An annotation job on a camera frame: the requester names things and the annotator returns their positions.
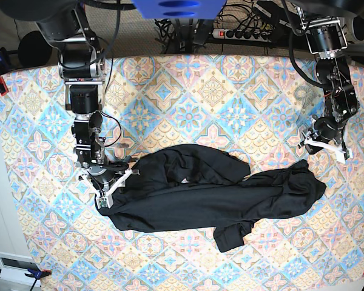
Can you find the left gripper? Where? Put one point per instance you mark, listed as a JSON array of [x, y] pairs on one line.
[[324, 133]]

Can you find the patterned tablecloth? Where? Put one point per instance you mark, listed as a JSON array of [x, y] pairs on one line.
[[252, 107]]

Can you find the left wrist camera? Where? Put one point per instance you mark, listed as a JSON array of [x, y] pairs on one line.
[[343, 156]]

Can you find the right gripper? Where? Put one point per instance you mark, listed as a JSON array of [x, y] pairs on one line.
[[105, 180]]

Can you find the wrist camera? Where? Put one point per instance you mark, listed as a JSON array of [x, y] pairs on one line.
[[104, 202], [343, 156]]

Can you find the black t-shirt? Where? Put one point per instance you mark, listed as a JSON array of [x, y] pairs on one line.
[[192, 186]]

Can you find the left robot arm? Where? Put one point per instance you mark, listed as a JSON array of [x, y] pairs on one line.
[[321, 26]]

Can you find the lower left table clamp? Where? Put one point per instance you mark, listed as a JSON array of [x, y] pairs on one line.
[[33, 274]]

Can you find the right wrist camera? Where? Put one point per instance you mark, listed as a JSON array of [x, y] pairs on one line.
[[104, 202]]

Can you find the white power strip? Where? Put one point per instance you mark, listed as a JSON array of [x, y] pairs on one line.
[[242, 35]]

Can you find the white wall outlet box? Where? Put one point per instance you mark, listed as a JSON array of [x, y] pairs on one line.
[[14, 267]]

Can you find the black round stool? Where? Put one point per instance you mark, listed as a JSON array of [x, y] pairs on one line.
[[35, 51]]

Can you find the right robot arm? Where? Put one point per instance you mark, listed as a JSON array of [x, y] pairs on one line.
[[82, 65]]

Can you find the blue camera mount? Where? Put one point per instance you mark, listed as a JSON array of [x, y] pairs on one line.
[[179, 9]]

